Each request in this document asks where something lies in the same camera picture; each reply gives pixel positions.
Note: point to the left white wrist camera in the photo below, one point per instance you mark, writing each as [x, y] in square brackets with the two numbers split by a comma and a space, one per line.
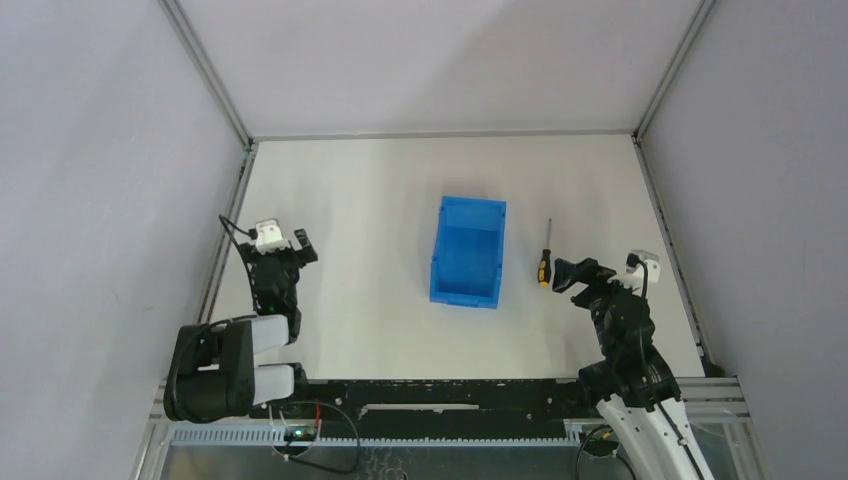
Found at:
[269, 237]

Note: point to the blue plastic bin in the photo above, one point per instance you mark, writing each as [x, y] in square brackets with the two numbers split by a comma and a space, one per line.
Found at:
[467, 262]

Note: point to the right controller circuit board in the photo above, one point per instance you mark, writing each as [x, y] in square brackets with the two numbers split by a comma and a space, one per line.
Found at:
[599, 445]

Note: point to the left controller circuit board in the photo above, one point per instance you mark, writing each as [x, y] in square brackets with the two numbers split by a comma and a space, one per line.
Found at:
[300, 434]

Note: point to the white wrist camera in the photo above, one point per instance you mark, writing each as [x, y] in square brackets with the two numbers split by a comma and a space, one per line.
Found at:
[641, 269]
[269, 237]

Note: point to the black yellow handled screwdriver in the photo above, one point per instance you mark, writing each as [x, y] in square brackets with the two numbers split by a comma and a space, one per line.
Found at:
[544, 271]

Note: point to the controller circuit board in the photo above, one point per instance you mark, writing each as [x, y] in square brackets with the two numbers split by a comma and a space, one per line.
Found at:
[599, 445]
[300, 434]

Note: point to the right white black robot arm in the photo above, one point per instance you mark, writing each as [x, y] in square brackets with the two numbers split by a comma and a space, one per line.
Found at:
[632, 387]

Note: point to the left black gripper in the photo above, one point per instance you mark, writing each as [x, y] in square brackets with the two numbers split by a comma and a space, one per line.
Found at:
[281, 258]

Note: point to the grey slotted cable duct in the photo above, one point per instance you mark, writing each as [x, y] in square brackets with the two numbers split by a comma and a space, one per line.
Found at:
[264, 435]

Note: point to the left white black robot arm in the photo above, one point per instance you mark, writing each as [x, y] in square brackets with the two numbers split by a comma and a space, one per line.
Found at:
[213, 373]

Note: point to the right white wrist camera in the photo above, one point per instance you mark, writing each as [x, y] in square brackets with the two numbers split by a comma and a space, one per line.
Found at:
[641, 269]

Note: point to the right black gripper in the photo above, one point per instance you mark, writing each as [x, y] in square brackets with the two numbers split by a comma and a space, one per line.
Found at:
[588, 270]

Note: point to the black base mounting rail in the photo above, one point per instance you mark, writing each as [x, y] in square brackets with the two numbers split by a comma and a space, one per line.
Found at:
[490, 408]

